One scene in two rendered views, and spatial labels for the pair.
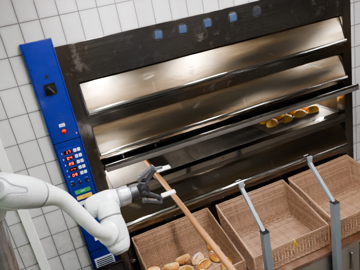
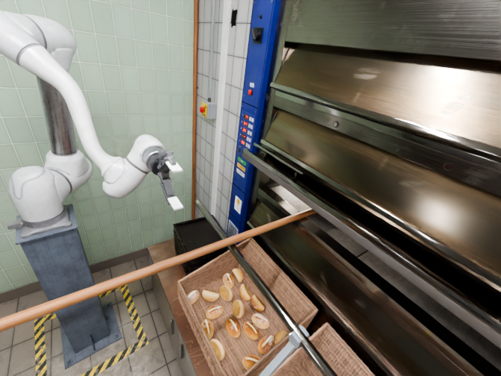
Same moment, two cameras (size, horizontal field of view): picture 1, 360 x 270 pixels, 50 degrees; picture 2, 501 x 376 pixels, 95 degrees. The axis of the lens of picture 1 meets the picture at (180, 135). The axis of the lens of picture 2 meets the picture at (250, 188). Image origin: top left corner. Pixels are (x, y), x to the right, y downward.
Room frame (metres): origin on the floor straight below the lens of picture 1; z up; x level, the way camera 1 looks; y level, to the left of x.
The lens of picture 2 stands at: (1.63, -0.55, 1.83)
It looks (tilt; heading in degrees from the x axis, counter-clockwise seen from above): 30 degrees down; 68
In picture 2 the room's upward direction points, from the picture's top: 9 degrees clockwise
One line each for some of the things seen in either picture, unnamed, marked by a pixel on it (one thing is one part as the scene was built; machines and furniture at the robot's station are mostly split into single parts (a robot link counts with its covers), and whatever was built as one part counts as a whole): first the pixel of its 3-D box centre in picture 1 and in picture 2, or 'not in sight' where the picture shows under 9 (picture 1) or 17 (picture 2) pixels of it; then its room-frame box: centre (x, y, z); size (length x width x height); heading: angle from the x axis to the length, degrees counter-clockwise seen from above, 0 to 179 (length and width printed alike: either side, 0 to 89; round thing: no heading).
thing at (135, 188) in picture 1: (139, 190); (162, 168); (1.60, 0.24, 1.43); 0.09 x 0.07 x 0.08; 107
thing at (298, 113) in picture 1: (273, 107); not in sight; (2.97, -0.79, 1.21); 0.61 x 0.48 x 0.06; 17
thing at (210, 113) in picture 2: not in sight; (209, 110); (1.89, 1.05, 1.46); 0.10 x 0.07 x 0.10; 107
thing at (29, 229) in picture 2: not in sight; (39, 218); (1.04, 0.53, 1.03); 0.22 x 0.18 x 0.06; 21
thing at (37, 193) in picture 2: not in sight; (37, 191); (1.06, 0.55, 1.17); 0.18 x 0.16 x 0.22; 70
